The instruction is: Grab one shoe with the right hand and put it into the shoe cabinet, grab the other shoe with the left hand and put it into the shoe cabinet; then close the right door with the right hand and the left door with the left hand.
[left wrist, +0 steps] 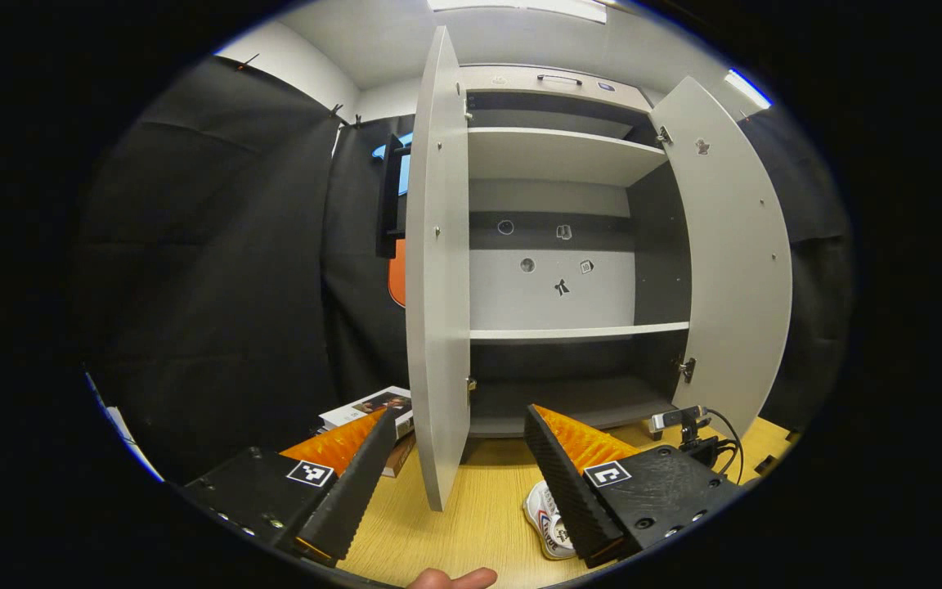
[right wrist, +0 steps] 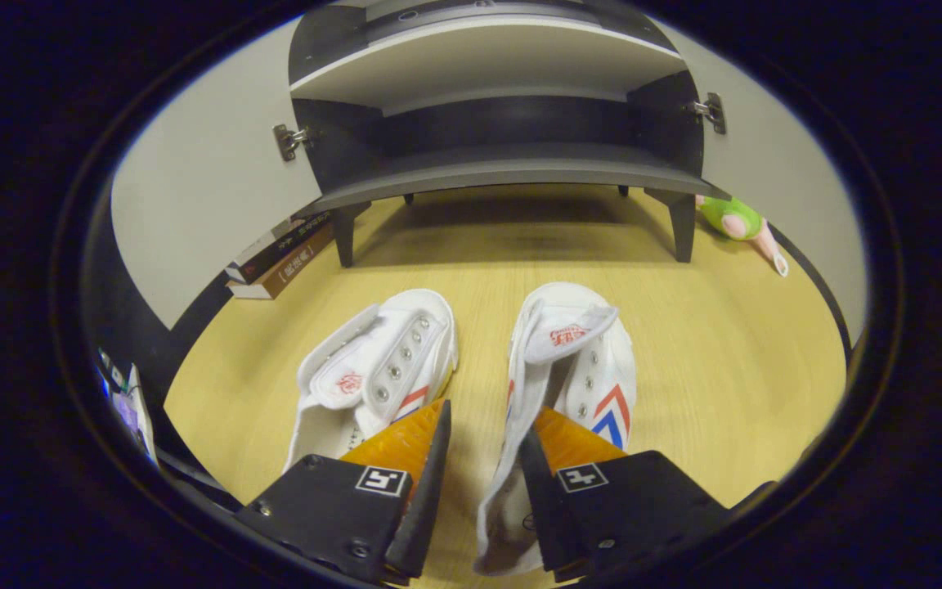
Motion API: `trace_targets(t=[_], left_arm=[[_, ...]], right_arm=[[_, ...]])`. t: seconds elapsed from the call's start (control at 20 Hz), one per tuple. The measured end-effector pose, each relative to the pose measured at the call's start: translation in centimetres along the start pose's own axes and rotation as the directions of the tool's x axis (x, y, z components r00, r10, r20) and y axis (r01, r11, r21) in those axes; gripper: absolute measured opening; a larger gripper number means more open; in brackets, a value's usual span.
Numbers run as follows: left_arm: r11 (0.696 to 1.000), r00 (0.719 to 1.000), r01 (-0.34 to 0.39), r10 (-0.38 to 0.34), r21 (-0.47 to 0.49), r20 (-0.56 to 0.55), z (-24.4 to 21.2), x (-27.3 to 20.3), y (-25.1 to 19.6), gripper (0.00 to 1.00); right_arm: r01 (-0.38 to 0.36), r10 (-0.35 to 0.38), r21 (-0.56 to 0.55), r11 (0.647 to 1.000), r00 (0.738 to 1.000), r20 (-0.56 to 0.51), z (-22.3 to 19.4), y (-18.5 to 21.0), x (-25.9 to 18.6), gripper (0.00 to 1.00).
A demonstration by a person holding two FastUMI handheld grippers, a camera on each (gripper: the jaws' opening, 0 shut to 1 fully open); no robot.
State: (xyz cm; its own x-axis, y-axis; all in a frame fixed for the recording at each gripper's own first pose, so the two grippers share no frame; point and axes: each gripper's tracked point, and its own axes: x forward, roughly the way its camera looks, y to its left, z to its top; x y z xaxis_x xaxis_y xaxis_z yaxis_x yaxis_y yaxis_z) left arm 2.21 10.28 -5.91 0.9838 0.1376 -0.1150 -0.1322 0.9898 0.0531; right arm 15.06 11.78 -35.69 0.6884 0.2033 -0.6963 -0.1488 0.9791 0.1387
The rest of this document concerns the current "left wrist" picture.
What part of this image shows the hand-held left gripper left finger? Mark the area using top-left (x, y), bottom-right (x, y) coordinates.
top-left (181, 407), bottom-right (398, 567)

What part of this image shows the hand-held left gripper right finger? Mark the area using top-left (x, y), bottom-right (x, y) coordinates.
top-left (523, 404), bottom-right (743, 570)

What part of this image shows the white shoe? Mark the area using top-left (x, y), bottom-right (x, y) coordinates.
top-left (523, 481), bottom-right (578, 561)

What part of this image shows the grey cabinet door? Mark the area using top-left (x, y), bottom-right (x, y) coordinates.
top-left (404, 26), bottom-right (472, 512)
top-left (649, 76), bottom-right (793, 438)

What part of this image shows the grey shoe cabinet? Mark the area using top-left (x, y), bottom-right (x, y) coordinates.
top-left (463, 65), bottom-right (693, 438)

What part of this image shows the white cabinet shelf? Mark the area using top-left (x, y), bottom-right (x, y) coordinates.
top-left (469, 321), bottom-right (691, 343)
top-left (468, 127), bottom-right (668, 187)

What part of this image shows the grey cabinet drawer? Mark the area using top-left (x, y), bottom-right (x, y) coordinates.
top-left (461, 65), bottom-right (653, 114)

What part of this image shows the brown book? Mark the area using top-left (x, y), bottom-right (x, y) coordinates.
top-left (381, 434), bottom-right (419, 479)

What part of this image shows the white cover book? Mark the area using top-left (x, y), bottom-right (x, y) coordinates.
top-left (318, 386), bottom-right (415, 434)

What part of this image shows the white blue panel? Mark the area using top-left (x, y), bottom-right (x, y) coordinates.
top-left (85, 372), bottom-right (165, 483)

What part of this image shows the black backdrop cloth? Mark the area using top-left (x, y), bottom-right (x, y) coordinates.
top-left (70, 56), bottom-right (855, 483)

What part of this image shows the ceiling light panel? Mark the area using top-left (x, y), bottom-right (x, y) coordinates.
top-left (428, 0), bottom-right (607, 23)
top-left (724, 69), bottom-right (773, 110)

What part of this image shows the black cable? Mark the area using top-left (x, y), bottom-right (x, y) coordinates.
top-left (706, 407), bottom-right (747, 485)

